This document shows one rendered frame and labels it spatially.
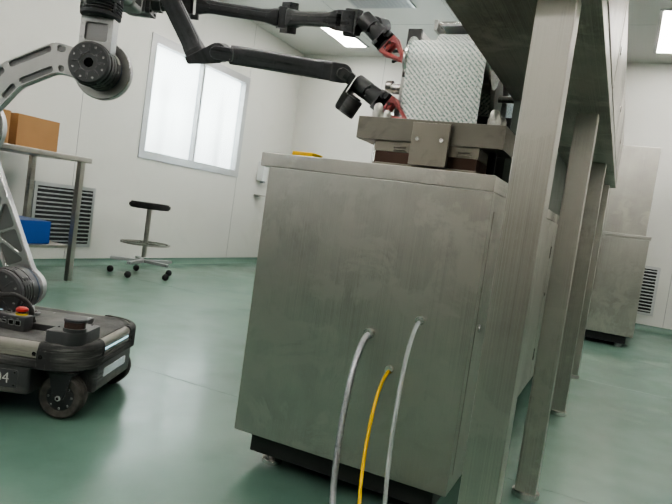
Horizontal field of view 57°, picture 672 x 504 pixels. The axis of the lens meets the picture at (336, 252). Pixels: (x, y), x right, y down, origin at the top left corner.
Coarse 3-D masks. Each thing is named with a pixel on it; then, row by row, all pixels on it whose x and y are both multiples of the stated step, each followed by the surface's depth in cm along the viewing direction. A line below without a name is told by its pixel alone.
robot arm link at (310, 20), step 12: (288, 12) 224; (300, 12) 219; (312, 12) 213; (324, 12) 208; (336, 12) 203; (348, 12) 199; (288, 24) 225; (300, 24) 220; (312, 24) 214; (324, 24) 208; (336, 24) 204; (348, 24) 200
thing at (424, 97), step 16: (416, 80) 183; (432, 80) 181; (448, 80) 179; (464, 80) 177; (480, 80) 175; (416, 96) 183; (432, 96) 181; (448, 96) 179; (464, 96) 177; (480, 96) 176; (416, 112) 183; (432, 112) 181; (448, 112) 179; (464, 112) 177
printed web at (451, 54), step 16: (416, 48) 184; (432, 48) 182; (448, 48) 180; (464, 48) 178; (416, 64) 183; (432, 64) 181; (448, 64) 179; (464, 64) 177; (480, 64) 175; (480, 112) 189
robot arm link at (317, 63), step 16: (224, 48) 184; (240, 48) 187; (240, 64) 188; (256, 64) 188; (272, 64) 188; (288, 64) 188; (304, 64) 187; (320, 64) 187; (336, 64) 186; (336, 80) 187
